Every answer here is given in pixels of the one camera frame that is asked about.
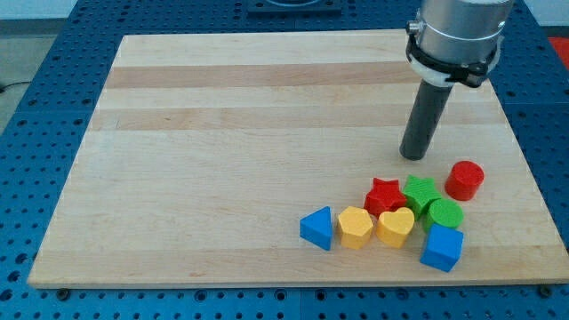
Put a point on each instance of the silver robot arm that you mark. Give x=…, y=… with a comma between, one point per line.
x=456, y=41

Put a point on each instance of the yellow heart block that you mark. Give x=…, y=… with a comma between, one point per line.
x=394, y=228

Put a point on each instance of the blue triangle block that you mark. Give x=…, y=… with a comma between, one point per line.
x=317, y=228

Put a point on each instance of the wooden board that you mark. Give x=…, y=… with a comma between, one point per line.
x=205, y=151

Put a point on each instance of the yellow hexagon block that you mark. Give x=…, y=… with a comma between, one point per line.
x=355, y=227

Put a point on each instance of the red star block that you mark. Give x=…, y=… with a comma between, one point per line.
x=384, y=196

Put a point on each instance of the green star block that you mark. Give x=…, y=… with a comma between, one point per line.
x=420, y=193

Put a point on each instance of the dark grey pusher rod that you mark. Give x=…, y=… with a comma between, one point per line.
x=427, y=109

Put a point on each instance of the green cylinder block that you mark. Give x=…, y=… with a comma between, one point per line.
x=444, y=212

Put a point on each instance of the blue cube block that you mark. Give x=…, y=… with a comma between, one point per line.
x=443, y=248

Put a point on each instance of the red cylinder block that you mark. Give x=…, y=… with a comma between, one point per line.
x=464, y=180

